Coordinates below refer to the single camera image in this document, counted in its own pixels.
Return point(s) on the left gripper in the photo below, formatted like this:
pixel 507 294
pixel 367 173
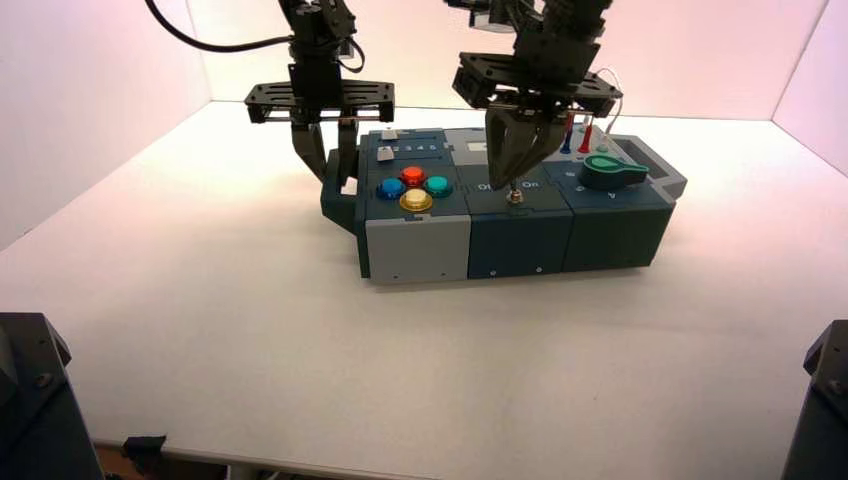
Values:
pixel 316 93

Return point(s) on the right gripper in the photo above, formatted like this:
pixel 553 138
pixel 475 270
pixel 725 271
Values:
pixel 543 73

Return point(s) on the metal toggle switch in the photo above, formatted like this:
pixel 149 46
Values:
pixel 513 197

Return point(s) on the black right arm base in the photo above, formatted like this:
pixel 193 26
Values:
pixel 821 417

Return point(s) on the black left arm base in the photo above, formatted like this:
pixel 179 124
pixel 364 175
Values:
pixel 40 411

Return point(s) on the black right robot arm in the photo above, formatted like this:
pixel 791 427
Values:
pixel 570 13

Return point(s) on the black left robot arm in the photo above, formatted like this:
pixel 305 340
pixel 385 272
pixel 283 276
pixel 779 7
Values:
pixel 318 26

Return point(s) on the blue plug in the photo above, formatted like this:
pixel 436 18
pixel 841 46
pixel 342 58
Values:
pixel 567 142

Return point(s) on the white slider knob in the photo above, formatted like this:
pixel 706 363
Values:
pixel 385 155
pixel 389 135

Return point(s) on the red plug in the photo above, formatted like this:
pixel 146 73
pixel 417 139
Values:
pixel 586 139

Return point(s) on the blue round push button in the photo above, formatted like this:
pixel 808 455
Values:
pixel 391 189

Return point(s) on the small green button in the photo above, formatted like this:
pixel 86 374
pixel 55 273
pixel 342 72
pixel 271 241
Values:
pixel 601 148

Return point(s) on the green rotary dial knob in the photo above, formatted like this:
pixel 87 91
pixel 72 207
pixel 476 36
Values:
pixel 603 173

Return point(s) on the red round push button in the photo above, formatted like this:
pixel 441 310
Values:
pixel 413 175

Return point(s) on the green round push button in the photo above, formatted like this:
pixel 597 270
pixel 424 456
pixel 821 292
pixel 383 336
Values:
pixel 438 186

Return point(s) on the yellow round push button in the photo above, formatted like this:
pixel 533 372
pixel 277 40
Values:
pixel 416 200

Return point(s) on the dark teal control box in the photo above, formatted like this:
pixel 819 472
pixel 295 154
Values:
pixel 517 245

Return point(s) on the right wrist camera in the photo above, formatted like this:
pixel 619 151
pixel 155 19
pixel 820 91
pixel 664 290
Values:
pixel 490 16

